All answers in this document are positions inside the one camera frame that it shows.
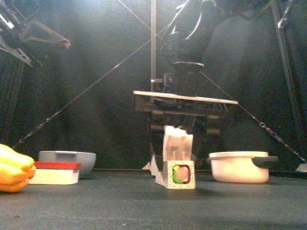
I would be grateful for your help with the white toy sushi roll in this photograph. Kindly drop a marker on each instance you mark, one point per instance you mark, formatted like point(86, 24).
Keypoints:
point(182, 175)

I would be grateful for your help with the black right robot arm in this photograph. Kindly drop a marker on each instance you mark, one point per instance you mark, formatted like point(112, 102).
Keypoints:
point(187, 45)

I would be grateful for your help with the beige wooden knife block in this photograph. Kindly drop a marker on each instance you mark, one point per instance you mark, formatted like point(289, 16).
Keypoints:
point(178, 146)

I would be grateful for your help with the small beige wedge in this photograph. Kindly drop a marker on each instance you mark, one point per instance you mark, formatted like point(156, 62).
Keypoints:
point(147, 167)

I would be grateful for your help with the grey toy bowl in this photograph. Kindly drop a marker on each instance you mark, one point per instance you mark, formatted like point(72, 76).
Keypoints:
point(80, 161)

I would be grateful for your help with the small white object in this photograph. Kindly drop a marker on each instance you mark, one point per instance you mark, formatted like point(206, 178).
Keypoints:
point(302, 168)

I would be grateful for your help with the white block with red top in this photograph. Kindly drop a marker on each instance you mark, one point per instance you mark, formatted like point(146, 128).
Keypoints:
point(54, 176)

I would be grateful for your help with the yellow toy bell pepper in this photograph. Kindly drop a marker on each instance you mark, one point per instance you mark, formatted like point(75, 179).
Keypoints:
point(14, 170)

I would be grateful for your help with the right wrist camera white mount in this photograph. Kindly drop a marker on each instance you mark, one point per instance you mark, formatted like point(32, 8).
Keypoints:
point(183, 104)

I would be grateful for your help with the black rear frame rail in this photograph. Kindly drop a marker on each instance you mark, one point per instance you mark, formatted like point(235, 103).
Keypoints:
point(120, 170)

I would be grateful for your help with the metal vertical frame pole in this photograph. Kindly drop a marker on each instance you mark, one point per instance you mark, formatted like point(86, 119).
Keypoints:
point(152, 30)

